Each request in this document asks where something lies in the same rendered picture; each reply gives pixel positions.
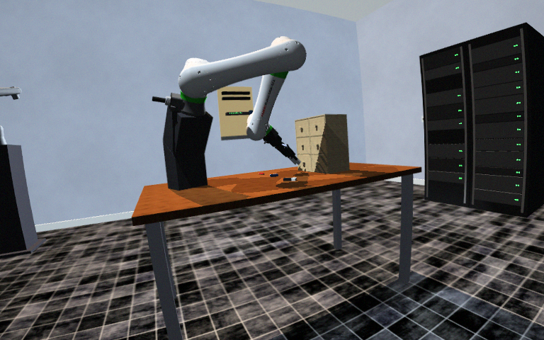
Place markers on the small wooden chest of drawers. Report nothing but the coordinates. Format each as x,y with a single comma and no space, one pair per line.
336,132

